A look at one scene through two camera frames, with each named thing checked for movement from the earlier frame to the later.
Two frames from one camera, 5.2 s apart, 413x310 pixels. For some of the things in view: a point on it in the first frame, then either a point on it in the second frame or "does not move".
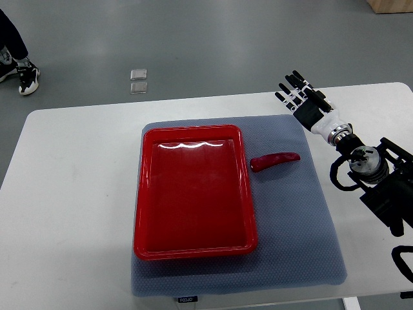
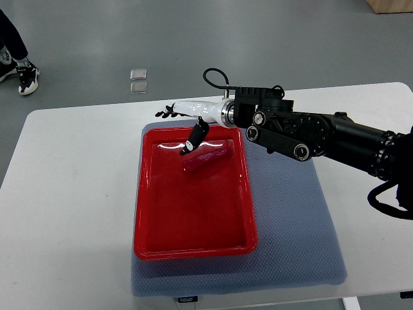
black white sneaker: [28, 74] does not move
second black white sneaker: [8, 69] does not move
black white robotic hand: [315, 112] -> [222, 112]
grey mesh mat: [295, 246] does not move
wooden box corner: [391, 6] does not move
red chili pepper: [261, 163] -> [198, 162]
